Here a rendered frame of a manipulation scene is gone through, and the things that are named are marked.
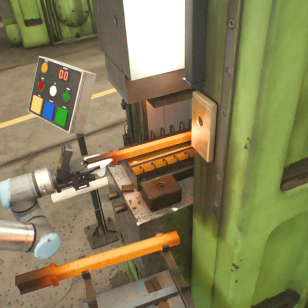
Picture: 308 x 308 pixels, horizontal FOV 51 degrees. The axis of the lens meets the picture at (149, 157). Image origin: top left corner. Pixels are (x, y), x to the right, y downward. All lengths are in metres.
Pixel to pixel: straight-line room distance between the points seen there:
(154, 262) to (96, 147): 1.93
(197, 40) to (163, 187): 0.53
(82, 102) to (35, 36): 4.52
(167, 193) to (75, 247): 1.27
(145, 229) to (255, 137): 0.56
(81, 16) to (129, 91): 5.00
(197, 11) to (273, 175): 0.41
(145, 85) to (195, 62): 0.24
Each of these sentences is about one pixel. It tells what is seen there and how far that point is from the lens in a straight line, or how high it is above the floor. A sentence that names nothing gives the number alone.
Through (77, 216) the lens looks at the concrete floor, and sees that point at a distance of 2.45.
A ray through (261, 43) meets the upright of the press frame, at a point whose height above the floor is 1.53.
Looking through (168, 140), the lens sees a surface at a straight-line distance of 1.21.
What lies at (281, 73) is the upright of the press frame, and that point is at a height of 1.47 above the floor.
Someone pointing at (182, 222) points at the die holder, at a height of 0.84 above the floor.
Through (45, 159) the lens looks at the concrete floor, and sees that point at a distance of 3.07.
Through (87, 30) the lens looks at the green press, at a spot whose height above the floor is 0.14.
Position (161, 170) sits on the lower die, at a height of 0.98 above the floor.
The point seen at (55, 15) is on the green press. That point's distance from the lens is 5.85.
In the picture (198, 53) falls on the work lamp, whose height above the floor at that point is 1.46.
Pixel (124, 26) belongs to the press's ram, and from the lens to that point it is 0.87.
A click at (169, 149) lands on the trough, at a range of 1.27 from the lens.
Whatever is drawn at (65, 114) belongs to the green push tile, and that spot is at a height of 1.03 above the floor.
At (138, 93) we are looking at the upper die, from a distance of 0.99.
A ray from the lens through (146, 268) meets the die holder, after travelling 1.30.
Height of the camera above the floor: 1.74
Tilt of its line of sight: 37 degrees down
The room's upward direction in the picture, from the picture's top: 4 degrees counter-clockwise
